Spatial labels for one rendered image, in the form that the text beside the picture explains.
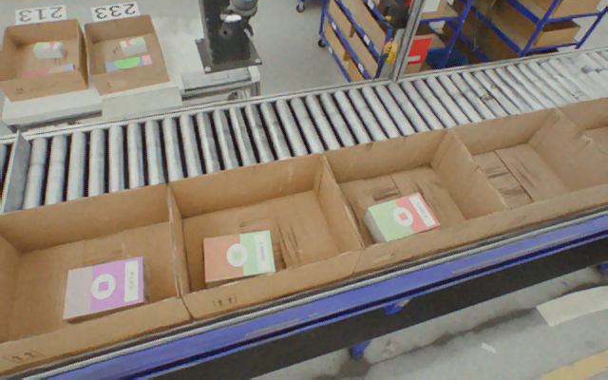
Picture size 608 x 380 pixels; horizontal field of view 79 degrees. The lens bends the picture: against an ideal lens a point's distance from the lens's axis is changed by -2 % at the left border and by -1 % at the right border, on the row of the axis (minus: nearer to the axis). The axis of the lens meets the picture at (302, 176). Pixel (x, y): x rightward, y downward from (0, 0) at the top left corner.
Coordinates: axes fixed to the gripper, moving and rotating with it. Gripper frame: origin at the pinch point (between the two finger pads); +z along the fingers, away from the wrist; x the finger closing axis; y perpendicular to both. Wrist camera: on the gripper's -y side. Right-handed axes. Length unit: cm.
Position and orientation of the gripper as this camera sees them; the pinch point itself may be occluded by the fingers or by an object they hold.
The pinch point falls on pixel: (237, 30)
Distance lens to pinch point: 158.0
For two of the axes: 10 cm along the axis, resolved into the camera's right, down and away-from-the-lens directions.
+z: -2.3, -0.1, 9.7
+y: 5.4, -8.4, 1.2
